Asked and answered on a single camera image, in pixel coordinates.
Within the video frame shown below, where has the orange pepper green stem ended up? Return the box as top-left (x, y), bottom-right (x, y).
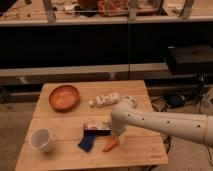
top-left (103, 137), bottom-right (119, 152)

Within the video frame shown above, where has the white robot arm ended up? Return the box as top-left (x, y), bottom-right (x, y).
top-left (110, 95), bottom-right (213, 148)

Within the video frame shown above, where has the brown ceramic bowl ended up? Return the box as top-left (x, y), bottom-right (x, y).
top-left (49, 85), bottom-right (80, 111)

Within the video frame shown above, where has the blue cloth piece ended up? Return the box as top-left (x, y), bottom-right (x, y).
top-left (78, 135), bottom-right (96, 152)

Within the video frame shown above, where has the white plastic bottle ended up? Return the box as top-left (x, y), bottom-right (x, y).
top-left (88, 92), bottom-right (120, 107)

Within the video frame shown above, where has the wooden table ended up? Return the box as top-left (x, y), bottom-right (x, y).
top-left (15, 80), bottom-right (168, 171)

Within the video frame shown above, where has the white plastic cup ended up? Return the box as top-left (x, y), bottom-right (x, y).
top-left (28, 128), bottom-right (53, 153)

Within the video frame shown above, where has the black box on shelf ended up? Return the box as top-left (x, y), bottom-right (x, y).
top-left (165, 45), bottom-right (213, 75)

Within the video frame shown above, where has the long wooden shelf bench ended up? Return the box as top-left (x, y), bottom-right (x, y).
top-left (0, 63), bottom-right (171, 85)

